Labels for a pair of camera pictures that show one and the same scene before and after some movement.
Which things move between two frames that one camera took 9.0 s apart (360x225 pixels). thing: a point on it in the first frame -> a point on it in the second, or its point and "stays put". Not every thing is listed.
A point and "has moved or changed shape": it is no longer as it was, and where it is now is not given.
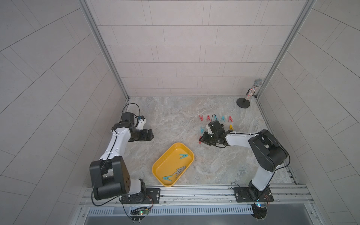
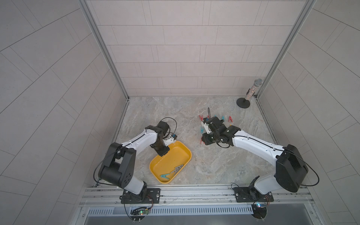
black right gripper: [204, 138] stays put
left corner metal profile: [85, 4] stays put
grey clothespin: [179, 170] has moved or changed shape
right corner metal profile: [303, 16] stays put
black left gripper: [143, 137] -> [163, 152]
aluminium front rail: [283, 197] stays put
